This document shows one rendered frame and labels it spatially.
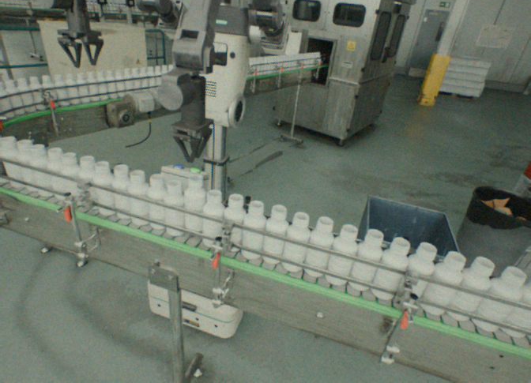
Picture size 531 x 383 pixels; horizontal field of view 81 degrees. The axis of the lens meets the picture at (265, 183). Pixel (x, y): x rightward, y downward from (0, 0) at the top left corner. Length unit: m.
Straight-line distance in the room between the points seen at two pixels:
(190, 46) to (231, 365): 1.54
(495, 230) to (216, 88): 1.97
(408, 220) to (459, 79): 8.78
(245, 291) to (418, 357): 0.48
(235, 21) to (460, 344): 1.28
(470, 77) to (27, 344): 10.01
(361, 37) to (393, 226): 3.13
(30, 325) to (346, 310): 1.76
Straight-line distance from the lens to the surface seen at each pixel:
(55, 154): 1.13
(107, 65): 4.86
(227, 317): 1.74
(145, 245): 1.01
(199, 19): 0.75
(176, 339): 1.35
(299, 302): 0.90
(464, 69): 10.11
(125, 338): 2.00
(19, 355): 2.12
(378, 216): 1.47
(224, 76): 1.35
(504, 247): 2.60
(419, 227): 1.50
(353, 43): 4.31
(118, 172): 0.98
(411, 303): 0.77
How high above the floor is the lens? 1.61
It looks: 29 degrees down
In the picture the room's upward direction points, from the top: 7 degrees clockwise
